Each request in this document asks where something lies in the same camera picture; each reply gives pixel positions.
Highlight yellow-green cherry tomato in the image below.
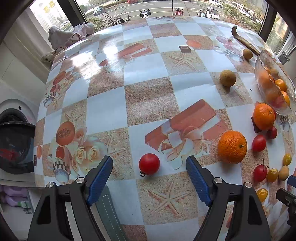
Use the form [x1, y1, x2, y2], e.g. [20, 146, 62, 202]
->
[282, 153, 292, 166]

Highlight yellow cherry tomato front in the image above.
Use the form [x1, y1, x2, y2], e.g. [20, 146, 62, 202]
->
[256, 188, 268, 203]

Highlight large orange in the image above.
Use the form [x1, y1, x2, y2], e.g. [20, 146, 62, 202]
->
[217, 130, 247, 164]
[253, 103, 275, 131]

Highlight brown longan fruit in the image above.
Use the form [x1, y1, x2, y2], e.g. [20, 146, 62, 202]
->
[278, 165, 290, 181]

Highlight checkered fruit-print tablecloth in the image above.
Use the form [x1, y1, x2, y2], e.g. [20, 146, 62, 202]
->
[34, 16, 295, 240]

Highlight glass fruit bowl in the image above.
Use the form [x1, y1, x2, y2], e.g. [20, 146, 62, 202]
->
[254, 50, 295, 115]

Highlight rear large orange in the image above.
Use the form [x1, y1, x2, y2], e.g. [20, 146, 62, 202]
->
[253, 103, 275, 131]

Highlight curved wooden chair back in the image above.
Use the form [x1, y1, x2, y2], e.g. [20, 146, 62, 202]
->
[231, 26, 260, 56]

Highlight near brown round fruit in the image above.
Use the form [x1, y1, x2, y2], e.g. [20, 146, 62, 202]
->
[219, 70, 236, 87]

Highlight yellow cherry tomato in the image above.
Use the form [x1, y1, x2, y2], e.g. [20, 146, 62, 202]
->
[256, 188, 268, 203]
[266, 168, 279, 183]

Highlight front large orange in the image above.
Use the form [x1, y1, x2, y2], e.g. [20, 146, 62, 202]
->
[217, 130, 247, 164]

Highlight brown round fruit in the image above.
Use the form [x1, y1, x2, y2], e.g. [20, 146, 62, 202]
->
[242, 48, 253, 60]
[219, 70, 236, 87]

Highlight white washing machine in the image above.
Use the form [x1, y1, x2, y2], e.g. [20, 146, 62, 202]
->
[1, 98, 36, 187]

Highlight stemmed red cherry tomato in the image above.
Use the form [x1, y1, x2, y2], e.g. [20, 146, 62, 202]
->
[253, 159, 268, 183]

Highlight white cloth pile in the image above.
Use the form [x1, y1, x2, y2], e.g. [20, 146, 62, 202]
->
[48, 22, 94, 50]

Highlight large red tomato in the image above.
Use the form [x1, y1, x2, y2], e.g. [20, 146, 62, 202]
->
[138, 153, 160, 177]

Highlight dark red cherry tomato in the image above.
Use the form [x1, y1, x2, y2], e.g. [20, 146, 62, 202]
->
[266, 126, 278, 140]

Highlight white cardboard box tray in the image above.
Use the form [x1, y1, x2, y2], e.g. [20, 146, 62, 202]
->
[91, 185, 127, 240]

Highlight purple detergent bottle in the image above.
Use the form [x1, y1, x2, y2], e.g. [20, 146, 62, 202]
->
[1, 185, 30, 208]

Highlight far brown round fruit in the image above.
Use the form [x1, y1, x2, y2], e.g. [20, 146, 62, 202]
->
[242, 48, 253, 60]

